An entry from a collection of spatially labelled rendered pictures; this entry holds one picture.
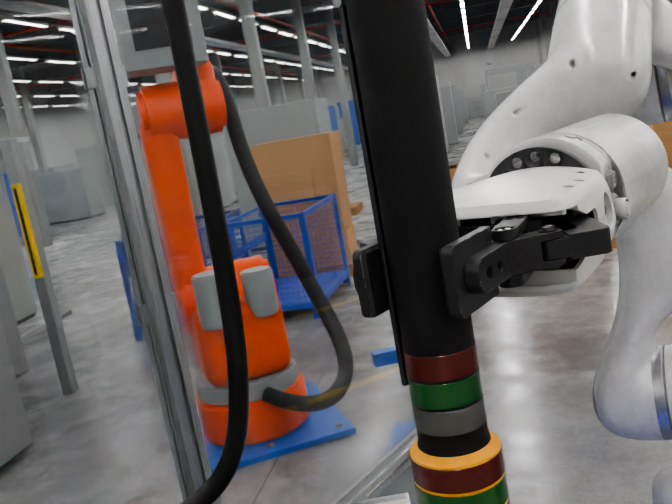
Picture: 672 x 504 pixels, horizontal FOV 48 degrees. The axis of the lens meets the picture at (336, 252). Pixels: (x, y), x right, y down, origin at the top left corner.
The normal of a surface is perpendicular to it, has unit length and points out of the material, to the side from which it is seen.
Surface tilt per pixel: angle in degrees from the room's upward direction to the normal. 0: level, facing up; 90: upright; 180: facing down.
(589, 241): 90
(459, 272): 90
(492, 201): 10
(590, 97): 108
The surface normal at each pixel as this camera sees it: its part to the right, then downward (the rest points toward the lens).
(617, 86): -0.11, 0.46
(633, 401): -0.44, 0.09
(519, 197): -0.22, -0.92
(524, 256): 0.18, 0.14
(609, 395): -0.75, 0.15
